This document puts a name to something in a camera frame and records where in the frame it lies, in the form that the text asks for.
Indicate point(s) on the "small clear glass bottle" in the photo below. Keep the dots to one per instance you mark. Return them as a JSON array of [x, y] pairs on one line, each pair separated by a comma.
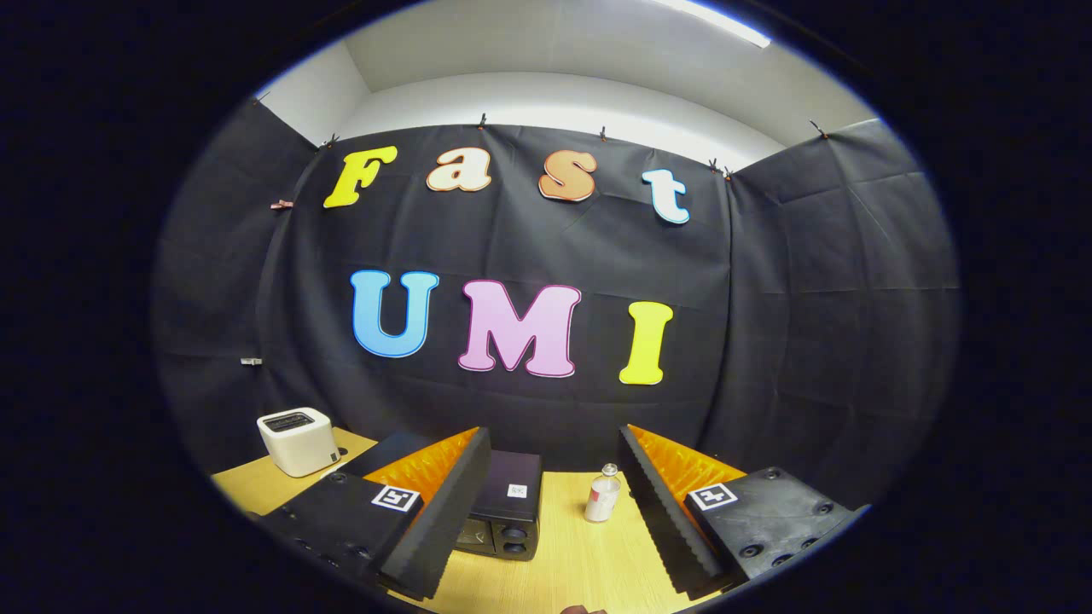
[[601, 499]]

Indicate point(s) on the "black toaster oven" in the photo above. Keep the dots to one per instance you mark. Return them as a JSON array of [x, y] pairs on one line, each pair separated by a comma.
[[508, 512]]

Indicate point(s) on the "white bread toaster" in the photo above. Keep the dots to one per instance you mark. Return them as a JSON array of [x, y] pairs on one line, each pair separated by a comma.
[[299, 448]]

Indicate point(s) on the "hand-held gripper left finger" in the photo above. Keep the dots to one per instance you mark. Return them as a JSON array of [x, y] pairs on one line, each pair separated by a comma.
[[444, 520]]

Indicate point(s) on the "ceiling light strip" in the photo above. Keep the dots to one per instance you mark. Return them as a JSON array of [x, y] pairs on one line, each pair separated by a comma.
[[721, 21]]

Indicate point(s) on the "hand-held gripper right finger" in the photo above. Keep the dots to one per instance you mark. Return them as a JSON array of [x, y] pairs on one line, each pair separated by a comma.
[[661, 520]]

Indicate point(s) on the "black backdrop cloth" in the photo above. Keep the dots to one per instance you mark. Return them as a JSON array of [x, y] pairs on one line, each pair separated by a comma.
[[768, 341]]

